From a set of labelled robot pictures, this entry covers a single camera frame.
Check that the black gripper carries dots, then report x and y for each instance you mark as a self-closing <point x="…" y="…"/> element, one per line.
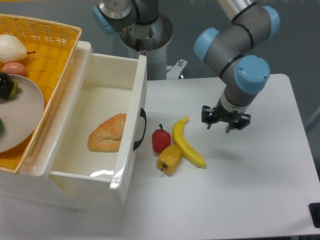
<point x="235" y="119"/>

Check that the white top drawer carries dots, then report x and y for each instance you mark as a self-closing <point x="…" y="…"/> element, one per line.
<point x="112" y="85"/>

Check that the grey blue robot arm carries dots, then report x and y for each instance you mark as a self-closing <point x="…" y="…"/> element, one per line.
<point x="226" y="52"/>

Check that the white drawer cabinet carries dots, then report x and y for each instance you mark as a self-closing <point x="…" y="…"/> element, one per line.
<point x="34" y="181"/>

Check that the yellow banana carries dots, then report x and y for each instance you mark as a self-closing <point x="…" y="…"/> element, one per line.
<point x="187" y="150"/>

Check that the red bell pepper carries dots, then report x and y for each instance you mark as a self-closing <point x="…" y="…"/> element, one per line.
<point x="161" y="139"/>

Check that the yellow bell pepper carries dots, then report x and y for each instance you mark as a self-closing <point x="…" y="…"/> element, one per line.
<point x="169" y="159"/>

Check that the croissant bread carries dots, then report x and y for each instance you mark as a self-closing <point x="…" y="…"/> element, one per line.
<point x="107" y="136"/>

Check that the black corner object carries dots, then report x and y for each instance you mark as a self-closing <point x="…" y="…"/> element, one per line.
<point x="314" y="209"/>

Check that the yellow wicker basket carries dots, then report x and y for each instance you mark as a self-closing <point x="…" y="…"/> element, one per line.
<point x="52" y="45"/>

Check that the grey plate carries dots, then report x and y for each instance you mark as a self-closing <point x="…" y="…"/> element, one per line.
<point x="21" y="113"/>

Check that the pink egg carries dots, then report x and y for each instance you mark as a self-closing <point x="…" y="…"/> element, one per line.
<point x="14" y="68"/>

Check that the dark purple eggplant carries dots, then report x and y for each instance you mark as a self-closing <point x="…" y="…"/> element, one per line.
<point x="8" y="87"/>

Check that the white pear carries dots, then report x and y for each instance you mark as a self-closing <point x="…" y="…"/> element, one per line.
<point x="12" y="49"/>

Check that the green vegetable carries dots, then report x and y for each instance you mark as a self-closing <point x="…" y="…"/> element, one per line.
<point x="1" y="126"/>

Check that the metal table bracket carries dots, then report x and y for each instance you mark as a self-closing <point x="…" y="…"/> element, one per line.
<point x="175" y="72"/>

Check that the black top drawer handle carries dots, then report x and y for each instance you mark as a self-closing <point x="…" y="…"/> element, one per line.
<point x="142" y="129"/>

